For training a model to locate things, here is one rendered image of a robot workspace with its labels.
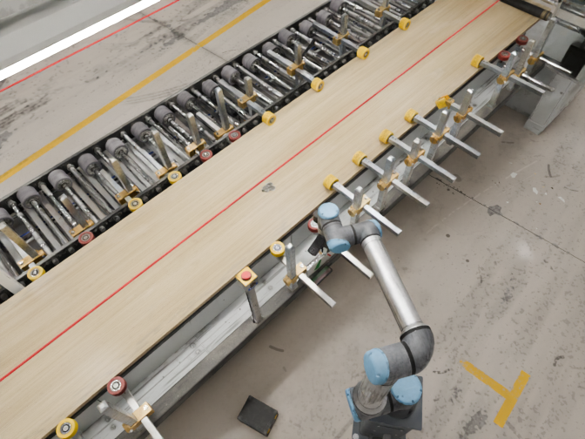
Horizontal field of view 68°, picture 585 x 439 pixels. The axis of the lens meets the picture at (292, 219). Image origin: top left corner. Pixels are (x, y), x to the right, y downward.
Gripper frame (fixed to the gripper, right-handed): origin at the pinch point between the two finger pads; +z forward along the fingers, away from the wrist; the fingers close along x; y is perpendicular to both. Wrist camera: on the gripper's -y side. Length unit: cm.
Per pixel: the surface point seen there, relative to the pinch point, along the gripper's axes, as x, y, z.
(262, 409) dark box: -18, -67, 88
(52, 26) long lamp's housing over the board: 36, -57, -136
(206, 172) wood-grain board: 91, -5, 11
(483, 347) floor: -90, 65, 101
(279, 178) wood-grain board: 57, 22, 11
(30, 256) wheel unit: 115, -109, 12
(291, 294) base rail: 4.6, -19.0, 30.3
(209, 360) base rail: 8, -73, 30
